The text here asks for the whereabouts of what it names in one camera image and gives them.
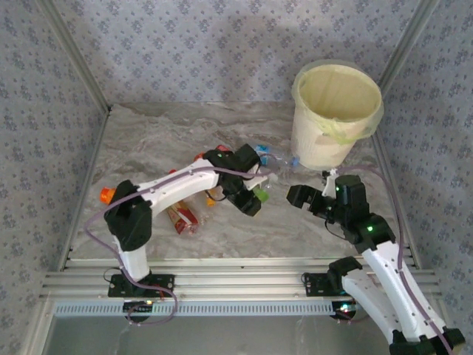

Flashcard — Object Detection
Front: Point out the white slotted cable duct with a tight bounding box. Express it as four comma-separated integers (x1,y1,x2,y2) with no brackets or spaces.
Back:
54,300,358,318

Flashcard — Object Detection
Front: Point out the orange label bottle orange cap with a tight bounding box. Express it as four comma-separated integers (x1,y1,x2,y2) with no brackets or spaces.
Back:
100,186,118,205

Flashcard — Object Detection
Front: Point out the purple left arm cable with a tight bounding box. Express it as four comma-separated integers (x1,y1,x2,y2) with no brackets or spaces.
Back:
84,164,276,328

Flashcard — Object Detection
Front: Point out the aluminium corner post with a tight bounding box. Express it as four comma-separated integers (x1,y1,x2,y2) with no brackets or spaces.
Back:
376,0,443,95
36,0,113,112

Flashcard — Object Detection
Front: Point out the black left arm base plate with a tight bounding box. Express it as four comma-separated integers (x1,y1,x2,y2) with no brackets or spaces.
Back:
107,273,175,299

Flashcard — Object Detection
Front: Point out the right controller board with LED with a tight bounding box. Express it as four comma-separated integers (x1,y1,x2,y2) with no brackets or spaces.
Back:
330,301,361,322

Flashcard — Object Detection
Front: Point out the yellow-green bin liner bag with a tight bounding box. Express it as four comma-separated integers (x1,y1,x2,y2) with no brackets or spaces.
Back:
291,58,385,146

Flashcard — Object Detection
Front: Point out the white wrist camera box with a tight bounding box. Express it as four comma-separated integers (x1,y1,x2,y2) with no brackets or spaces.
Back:
320,168,339,197
243,172,279,192

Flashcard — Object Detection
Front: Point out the grey metal panel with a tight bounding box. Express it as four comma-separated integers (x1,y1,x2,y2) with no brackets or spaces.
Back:
44,316,392,355

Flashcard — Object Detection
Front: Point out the left controller board with LED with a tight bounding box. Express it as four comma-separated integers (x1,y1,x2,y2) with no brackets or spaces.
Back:
123,300,154,322

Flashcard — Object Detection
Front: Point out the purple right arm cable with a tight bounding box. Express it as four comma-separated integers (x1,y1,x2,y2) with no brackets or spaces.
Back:
334,164,455,355

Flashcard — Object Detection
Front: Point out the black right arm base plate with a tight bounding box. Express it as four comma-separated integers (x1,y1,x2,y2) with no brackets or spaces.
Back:
302,271,348,298

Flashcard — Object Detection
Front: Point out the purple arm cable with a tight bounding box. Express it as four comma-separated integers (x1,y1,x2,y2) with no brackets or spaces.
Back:
84,164,276,328
334,164,455,355

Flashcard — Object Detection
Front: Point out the aluminium side rail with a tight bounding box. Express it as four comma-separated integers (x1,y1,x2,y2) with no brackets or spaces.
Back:
55,105,114,273
371,132,424,269

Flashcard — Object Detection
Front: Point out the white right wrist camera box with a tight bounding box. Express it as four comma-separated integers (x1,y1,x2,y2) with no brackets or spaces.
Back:
320,168,339,197

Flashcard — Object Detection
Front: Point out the white plastic waste bin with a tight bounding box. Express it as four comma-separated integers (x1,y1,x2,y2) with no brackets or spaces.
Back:
290,58,385,172

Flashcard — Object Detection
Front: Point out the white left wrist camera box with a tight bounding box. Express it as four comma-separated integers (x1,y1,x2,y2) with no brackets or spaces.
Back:
243,172,279,192

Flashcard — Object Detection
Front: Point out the clear bottle green cap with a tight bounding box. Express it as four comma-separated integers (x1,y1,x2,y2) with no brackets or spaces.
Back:
253,183,273,203

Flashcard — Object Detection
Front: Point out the clear bottle blue label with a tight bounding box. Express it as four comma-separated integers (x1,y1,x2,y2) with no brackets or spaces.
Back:
256,144,300,173

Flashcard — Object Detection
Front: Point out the aluminium frame rail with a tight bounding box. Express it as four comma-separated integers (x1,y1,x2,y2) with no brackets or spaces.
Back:
40,257,443,301

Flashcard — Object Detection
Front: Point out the amber tea bottle red label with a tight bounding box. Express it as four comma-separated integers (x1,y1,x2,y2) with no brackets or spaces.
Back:
166,201,200,236

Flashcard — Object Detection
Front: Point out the controller board with led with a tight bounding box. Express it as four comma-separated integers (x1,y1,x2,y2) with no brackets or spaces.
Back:
330,301,361,322
123,300,154,322

